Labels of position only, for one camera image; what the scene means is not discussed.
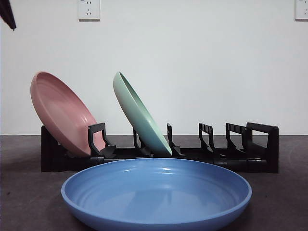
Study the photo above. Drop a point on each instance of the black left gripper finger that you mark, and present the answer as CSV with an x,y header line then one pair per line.
x,y
7,10

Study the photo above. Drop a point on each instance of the pink round plate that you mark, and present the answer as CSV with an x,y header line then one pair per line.
x,y
60,110

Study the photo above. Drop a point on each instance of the green round plate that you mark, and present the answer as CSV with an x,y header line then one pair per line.
x,y
139,118

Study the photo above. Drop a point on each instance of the blue round plate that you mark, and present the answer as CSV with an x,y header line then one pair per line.
x,y
156,192

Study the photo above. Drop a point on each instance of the black plate rack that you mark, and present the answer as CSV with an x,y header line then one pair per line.
x,y
273,149

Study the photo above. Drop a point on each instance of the white wall socket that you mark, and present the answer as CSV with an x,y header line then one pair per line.
x,y
89,9
302,9

